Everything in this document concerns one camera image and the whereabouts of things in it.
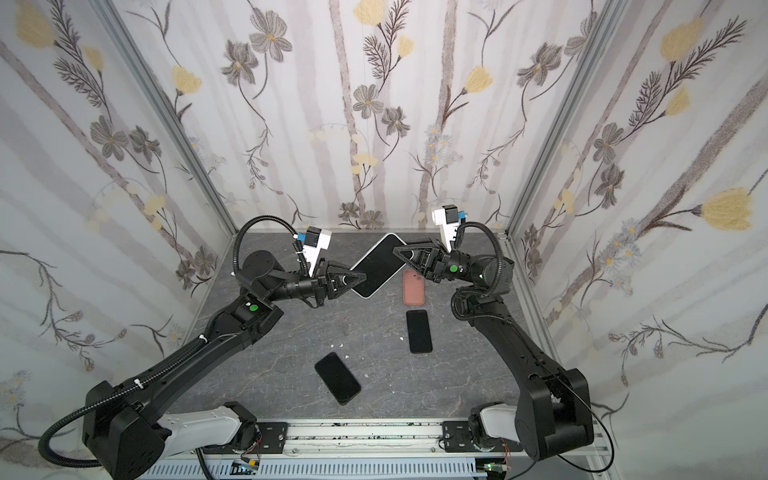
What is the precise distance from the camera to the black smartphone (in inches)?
36.3

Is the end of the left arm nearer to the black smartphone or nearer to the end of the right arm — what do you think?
the end of the right arm

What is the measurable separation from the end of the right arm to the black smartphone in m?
0.39

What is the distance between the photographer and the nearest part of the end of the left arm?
0.56 m

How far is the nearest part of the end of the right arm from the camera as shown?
0.57 meters

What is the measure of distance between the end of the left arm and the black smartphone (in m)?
0.41

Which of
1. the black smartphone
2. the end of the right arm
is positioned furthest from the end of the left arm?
the black smartphone
